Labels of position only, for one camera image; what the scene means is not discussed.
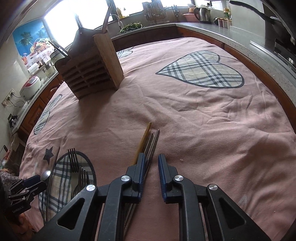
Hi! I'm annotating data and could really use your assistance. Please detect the red white rice cooker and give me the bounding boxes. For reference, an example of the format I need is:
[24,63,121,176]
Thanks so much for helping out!
[20,76,41,100]

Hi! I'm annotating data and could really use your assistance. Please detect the steel spoon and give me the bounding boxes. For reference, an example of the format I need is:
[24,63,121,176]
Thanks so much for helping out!
[40,170,51,182]

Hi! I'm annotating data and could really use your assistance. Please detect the pink plastic basin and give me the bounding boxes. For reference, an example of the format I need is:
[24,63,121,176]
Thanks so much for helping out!
[183,13,199,23]

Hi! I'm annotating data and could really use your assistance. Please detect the steel fork lower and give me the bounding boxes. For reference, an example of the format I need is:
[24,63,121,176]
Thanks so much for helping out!
[72,167,90,197]

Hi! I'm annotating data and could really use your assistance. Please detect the brown wooden chopstick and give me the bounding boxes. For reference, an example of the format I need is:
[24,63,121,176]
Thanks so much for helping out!
[132,122,152,165]

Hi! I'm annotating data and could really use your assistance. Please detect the steel fork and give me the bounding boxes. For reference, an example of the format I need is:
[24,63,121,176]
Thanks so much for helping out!
[67,148,79,173]
[72,167,90,197]

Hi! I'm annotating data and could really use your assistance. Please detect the metal dish rack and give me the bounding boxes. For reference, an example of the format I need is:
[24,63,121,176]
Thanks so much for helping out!
[142,1,167,23]

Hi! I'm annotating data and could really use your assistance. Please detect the green vegetables in sink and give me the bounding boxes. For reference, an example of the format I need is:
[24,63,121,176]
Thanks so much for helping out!
[119,22,142,33]

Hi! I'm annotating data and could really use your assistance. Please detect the condiment bottles group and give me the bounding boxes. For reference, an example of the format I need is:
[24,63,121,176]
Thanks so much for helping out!
[218,8,232,29]

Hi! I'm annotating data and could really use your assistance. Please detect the gas stove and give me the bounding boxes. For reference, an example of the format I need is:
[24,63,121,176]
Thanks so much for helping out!
[274,39,295,67]

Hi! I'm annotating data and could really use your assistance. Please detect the chrome kitchen faucet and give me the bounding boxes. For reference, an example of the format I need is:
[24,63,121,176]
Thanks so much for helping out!
[110,13,125,30]

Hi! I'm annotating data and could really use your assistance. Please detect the tropical fruit wall poster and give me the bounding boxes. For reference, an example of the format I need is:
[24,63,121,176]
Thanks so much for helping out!
[13,19,55,69]

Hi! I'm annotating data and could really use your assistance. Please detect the wall power outlet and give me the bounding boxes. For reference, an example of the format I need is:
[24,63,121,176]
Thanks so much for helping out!
[1,89,15,107]

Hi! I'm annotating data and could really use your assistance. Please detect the steel fork upper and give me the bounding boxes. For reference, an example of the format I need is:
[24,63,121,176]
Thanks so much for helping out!
[67,148,79,173]

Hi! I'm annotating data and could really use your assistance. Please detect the black wok on stove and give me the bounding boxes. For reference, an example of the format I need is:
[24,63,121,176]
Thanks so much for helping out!
[229,1,295,45]

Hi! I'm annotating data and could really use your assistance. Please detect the pink tablecloth with hearts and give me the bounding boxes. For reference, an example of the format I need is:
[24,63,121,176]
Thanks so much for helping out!
[20,38,295,240]

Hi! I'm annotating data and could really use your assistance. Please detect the small white electric pot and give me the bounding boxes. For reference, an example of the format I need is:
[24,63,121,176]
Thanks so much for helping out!
[43,64,56,78]

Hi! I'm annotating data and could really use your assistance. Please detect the steel electric kettle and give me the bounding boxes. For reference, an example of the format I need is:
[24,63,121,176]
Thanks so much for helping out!
[193,7,212,24]

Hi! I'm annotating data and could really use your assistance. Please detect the white tall rice cooker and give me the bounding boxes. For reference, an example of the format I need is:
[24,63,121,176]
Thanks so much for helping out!
[50,49,65,65]

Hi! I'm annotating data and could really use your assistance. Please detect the wooden utensil holder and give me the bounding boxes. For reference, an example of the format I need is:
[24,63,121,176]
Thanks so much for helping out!
[55,28,124,99]

